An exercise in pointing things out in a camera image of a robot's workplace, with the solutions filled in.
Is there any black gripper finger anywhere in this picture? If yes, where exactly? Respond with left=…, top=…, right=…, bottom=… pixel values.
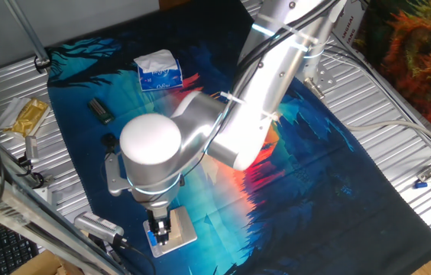
left=156, top=227, right=173, bottom=247

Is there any colourful sunset print mat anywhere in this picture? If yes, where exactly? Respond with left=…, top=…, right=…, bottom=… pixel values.
left=46, top=0, right=431, bottom=275

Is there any orange green painted cloth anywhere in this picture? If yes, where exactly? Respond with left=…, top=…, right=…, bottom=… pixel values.
left=352, top=0, right=431, bottom=130

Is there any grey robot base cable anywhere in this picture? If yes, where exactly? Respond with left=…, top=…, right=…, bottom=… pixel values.
left=322, top=40, right=431, bottom=156

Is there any small metal bracket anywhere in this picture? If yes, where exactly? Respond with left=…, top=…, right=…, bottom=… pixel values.
left=416, top=167, right=431, bottom=183

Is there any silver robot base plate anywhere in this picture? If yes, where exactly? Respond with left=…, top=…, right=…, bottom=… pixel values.
left=302, top=64, right=338, bottom=101

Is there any aluminium frame bar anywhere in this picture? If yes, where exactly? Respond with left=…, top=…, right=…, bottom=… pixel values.
left=0, top=152, right=127, bottom=275

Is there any metal camera mount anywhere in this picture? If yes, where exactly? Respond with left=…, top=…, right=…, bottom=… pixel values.
left=15, top=154, right=55, bottom=188

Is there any grey metal pole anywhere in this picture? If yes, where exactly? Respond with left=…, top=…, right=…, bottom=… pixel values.
left=3, top=0, right=52, bottom=74

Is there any black camera plug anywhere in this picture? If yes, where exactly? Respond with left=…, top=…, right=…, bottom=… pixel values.
left=100, top=132, right=120, bottom=154

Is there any black keyboard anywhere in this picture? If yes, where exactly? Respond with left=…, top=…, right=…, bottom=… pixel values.
left=0, top=215, right=40, bottom=275

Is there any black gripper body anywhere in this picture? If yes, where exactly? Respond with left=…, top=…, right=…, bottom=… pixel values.
left=145, top=207, right=173, bottom=232

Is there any white printed sign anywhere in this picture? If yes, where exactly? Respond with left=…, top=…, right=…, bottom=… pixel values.
left=333, top=3, right=368, bottom=53

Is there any silver digital scale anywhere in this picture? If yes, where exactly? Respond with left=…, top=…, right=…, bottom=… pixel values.
left=142, top=205, right=198, bottom=258

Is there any thick white cable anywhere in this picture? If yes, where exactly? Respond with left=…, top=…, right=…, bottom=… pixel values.
left=347, top=120, right=431, bottom=154

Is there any black camera cable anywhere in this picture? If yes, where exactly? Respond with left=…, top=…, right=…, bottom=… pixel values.
left=114, top=236, right=158, bottom=275

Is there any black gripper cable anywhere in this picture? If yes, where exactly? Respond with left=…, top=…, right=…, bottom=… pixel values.
left=179, top=0, right=341, bottom=180

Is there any blue tissue pack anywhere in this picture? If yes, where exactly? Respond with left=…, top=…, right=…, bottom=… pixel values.
left=133, top=48, right=184, bottom=92

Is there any brown cardboard box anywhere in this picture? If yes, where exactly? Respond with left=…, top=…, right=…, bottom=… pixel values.
left=10, top=250, right=86, bottom=275

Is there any gold foil packet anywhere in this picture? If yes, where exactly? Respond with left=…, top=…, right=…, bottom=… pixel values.
left=0, top=96, right=52, bottom=139

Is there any silver depth camera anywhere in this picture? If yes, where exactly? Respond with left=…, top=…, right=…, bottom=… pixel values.
left=73, top=212, right=125, bottom=246
left=24, top=135, right=41, bottom=166

